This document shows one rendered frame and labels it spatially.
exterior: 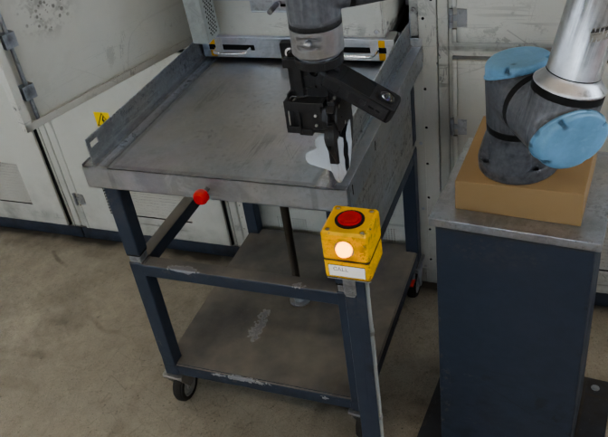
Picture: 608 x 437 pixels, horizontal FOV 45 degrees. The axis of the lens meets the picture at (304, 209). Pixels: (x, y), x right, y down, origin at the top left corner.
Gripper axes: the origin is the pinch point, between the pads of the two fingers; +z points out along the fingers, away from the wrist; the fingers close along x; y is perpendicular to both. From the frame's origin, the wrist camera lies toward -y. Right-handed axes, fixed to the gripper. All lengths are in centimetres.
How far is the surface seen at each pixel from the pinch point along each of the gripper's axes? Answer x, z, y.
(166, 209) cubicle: -85, 80, 100
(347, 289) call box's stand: 1.9, 23.3, 1.1
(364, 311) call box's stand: 1.7, 28.2, -1.4
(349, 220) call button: 0.9, 8.7, -0.2
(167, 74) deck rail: -56, 12, 65
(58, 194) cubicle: -86, 80, 147
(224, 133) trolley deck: -37, 17, 42
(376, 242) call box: -1.0, 14.3, -3.9
